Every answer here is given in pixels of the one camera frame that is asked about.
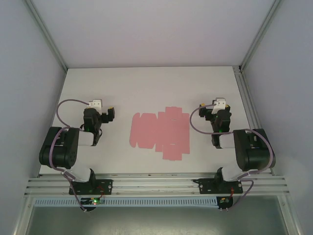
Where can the pink paper box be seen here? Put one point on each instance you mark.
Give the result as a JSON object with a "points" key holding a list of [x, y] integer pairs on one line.
{"points": [[159, 132]]}

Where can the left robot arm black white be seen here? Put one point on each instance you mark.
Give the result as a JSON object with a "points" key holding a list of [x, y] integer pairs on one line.
{"points": [[58, 151]]}

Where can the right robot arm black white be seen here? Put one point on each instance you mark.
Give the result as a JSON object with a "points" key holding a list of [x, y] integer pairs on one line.
{"points": [[256, 151]]}

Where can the small circuit board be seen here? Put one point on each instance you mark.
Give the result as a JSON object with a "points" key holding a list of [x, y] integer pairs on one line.
{"points": [[224, 201]]}

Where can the circuit board with green light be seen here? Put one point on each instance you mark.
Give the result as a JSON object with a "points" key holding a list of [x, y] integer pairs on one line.
{"points": [[94, 201]]}

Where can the grey metal panel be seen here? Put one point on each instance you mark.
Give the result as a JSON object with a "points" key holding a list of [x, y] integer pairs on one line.
{"points": [[156, 221]]}

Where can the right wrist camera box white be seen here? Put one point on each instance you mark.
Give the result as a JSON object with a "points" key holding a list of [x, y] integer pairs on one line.
{"points": [[219, 105]]}

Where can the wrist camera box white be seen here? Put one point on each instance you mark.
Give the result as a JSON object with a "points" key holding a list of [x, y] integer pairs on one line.
{"points": [[219, 105], [95, 104]]}

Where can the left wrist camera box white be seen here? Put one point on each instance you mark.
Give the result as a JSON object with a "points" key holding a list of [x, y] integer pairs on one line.
{"points": [[95, 104]]}

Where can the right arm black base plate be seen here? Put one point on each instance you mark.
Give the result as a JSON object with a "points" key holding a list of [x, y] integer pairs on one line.
{"points": [[205, 186]]}

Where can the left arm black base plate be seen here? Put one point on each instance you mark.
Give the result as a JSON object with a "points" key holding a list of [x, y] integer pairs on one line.
{"points": [[105, 187]]}

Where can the aluminium frame post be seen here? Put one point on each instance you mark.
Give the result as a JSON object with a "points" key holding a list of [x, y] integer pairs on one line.
{"points": [[259, 36], [49, 34]]}

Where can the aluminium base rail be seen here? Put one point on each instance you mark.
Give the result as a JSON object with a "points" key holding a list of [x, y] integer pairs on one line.
{"points": [[151, 182]]}

